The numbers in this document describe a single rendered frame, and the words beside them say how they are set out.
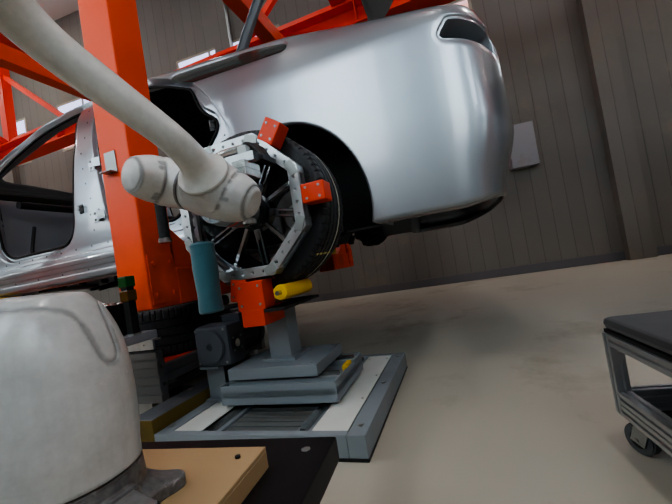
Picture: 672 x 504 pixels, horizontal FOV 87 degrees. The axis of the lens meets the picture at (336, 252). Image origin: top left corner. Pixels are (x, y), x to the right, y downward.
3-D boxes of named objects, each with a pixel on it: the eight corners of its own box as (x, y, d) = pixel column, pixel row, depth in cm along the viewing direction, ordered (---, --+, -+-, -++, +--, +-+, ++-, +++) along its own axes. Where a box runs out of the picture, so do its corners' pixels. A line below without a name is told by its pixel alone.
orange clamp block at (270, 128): (280, 150, 138) (289, 128, 136) (270, 145, 130) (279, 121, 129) (266, 144, 140) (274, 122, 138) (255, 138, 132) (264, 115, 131)
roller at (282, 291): (315, 290, 156) (313, 277, 156) (285, 300, 128) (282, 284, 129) (303, 291, 158) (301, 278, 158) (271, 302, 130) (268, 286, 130)
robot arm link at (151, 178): (164, 203, 88) (207, 214, 84) (105, 195, 74) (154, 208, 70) (172, 160, 87) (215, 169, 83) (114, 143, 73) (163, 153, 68)
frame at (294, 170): (320, 267, 132) (296, 125, 134) (313, 268, 126) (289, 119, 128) (202, 286, 150) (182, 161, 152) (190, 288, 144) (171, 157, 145)
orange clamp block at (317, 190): (310, 205, 134) (332, 200, 131) (302, 203, 127) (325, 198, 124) (307, 187, 134) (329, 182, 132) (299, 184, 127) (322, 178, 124)
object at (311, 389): (363, 371, 161) (360, 349, 161) (338, 405, 127) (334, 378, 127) (267, 376, 177) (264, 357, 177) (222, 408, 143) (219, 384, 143)
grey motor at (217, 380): (283, 369, 186) (272, 303, 187) (236, 403, 146) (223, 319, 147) (253, 371, 192) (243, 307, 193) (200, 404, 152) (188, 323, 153)
